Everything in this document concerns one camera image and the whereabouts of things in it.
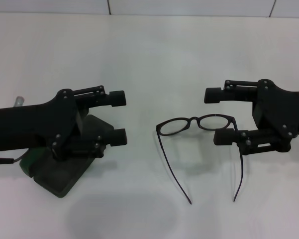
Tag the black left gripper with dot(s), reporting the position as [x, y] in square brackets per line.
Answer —
[27, 124]

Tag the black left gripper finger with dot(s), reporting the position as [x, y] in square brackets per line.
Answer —
[118, 138]
[117, 98]

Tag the black glasses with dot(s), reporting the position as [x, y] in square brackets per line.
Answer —
[194, 119]

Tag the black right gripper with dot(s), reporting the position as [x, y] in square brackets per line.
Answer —
[281, 109]

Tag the green glasses case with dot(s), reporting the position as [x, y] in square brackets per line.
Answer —
[64, 179]

